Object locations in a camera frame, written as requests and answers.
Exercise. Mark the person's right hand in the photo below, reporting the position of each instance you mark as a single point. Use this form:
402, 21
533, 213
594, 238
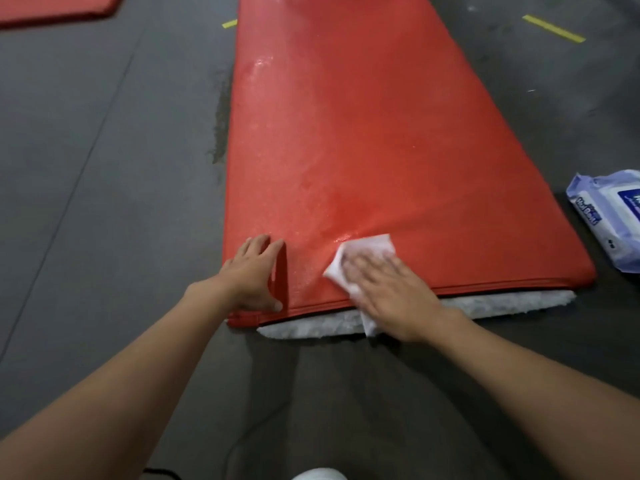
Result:
395, 299

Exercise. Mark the person's left hand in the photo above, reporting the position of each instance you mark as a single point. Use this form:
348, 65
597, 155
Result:
250, 279

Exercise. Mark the white wet wipe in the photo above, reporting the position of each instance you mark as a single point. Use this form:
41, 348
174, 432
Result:
367, 244

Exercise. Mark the red mat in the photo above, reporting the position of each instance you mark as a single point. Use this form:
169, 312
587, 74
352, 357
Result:
50, 7
375, 119

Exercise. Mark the pale blue wipes pack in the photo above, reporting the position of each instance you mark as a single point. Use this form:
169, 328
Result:
607, 219

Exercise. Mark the person's left forearm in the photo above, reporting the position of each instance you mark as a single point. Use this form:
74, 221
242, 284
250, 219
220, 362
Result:
110, 389

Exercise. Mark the person's right forearm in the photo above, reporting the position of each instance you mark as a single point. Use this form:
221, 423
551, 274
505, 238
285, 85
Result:
540, 384

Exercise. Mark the white fluffy padding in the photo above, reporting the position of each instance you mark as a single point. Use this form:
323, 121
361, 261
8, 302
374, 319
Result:
500, 304

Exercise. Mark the white shoe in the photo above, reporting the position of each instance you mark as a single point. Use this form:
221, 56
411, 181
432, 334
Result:
320, 474

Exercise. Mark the yellow tape strip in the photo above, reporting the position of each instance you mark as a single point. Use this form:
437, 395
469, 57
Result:
553, 28
229, 23

